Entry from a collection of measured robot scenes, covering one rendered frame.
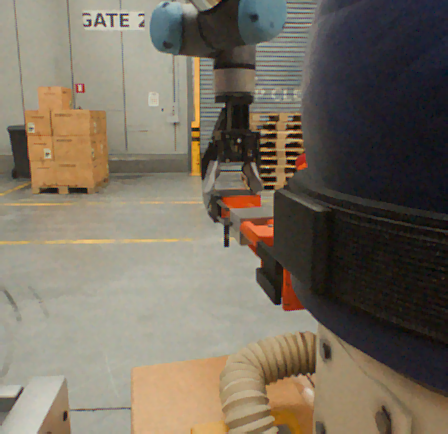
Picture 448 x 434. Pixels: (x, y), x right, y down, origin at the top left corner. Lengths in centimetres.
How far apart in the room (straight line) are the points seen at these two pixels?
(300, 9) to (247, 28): 936
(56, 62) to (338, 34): 990
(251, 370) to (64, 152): 684
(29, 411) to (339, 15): 38
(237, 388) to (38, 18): 1005
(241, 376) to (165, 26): 49
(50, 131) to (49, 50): 326
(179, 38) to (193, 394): 48
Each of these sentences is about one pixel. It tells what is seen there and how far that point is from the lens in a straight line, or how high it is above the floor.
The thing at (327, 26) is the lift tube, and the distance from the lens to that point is 18.
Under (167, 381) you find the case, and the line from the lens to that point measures 52.
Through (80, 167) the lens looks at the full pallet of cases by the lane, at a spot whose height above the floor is 43.
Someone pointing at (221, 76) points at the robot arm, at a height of 131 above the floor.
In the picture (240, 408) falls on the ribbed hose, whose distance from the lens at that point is 38.
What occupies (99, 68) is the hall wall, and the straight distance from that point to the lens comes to 978.
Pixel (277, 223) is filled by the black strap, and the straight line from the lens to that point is 19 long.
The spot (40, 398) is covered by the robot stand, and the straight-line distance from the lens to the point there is 44.
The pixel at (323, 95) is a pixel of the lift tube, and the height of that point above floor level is 125.
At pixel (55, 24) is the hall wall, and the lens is 1014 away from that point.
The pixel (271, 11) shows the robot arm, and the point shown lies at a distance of 58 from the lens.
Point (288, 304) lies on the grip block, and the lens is 44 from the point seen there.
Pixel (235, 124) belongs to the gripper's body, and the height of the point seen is 123.
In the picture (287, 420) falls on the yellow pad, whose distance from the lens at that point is 44.
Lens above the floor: 124
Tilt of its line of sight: 11 degrees down
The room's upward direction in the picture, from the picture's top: straight up
